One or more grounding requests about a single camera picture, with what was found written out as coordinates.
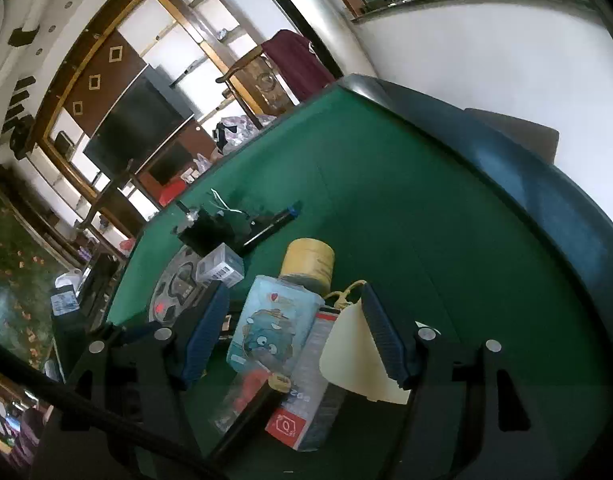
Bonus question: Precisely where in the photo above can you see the round grey black coaster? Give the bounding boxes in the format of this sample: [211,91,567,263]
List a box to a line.
[148,245,207,326]

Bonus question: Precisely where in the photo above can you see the black pen blue cap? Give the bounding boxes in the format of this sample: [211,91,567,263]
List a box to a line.
[235,200,303,257]

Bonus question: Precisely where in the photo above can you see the black flat television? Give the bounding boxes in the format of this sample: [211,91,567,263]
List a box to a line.
[84,65,194,179]

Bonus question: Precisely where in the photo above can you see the light blue cartoon tissue pack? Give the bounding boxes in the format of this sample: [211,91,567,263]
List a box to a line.
[226,275,325,376]

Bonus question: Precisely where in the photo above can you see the green floral painting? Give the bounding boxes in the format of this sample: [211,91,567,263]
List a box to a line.
[0,168,69,370]

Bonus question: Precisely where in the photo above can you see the wooden chair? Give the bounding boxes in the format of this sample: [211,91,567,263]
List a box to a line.
[215,46,294,117]

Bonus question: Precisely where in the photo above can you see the dark padded table rim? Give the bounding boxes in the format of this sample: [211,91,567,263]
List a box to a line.
[335,72,613,361]

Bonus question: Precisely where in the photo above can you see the yellow lidded jar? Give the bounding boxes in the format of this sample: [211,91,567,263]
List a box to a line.
[279,238,335,296]

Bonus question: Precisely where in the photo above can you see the yellow scissors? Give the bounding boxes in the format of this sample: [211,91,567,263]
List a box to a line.
[323,280,367,311]

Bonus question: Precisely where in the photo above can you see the maroon shirt on chair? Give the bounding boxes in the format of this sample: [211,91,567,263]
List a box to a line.
[262,29,335,102]

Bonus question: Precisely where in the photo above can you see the black stepper motor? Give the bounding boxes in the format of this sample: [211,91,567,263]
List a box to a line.
[174,200,235,256]

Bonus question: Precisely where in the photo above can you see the brown cardboard panel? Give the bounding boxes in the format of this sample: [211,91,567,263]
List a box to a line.
[466,108,559,165]

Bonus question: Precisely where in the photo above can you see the small white barcode box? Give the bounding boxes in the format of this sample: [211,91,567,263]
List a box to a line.
[195,244,244,288]

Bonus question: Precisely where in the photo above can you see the wooden wall cabinet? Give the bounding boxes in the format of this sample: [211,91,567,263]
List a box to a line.
[35,0,298,241]

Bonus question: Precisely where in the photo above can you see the cream rounded square case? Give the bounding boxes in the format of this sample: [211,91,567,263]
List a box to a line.
[319,301,409,405]

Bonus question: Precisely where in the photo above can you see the grey red product box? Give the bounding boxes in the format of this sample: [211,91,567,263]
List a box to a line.
[266,307,346,452]

